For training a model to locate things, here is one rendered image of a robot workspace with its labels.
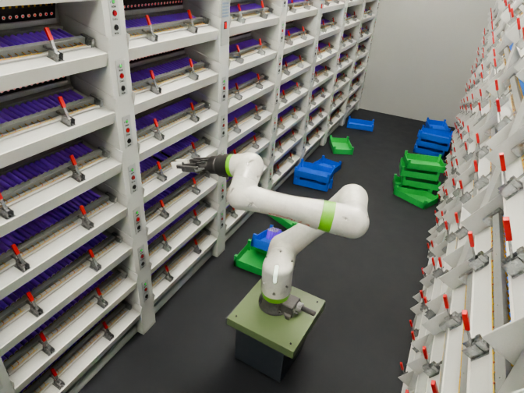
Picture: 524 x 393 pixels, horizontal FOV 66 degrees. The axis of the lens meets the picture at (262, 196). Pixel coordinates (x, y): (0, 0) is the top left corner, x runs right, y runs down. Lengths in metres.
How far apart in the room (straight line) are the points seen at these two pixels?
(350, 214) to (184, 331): 1.12
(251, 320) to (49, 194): 0.94
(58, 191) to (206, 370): 1.07
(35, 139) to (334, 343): 1.62
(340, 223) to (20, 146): 1.04
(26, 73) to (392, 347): 1.95
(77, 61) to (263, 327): 1.21
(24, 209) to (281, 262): 0.95
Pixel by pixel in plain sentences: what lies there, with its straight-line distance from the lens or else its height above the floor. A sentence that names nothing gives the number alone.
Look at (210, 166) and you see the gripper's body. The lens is 1.65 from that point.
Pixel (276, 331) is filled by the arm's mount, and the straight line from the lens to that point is 1.78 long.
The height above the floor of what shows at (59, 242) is 0.76.
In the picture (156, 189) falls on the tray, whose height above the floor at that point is 0.75.
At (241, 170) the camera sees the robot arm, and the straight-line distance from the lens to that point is 1.54.
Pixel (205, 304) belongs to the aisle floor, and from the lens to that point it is 2.32.
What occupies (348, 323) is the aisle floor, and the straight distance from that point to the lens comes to 2.32.
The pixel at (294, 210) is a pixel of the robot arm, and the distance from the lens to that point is 1.49.
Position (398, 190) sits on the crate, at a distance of 3.56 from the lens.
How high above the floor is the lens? 1.66
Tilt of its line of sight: 31 degrees down
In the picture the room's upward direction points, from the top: 4 degrees clockwise
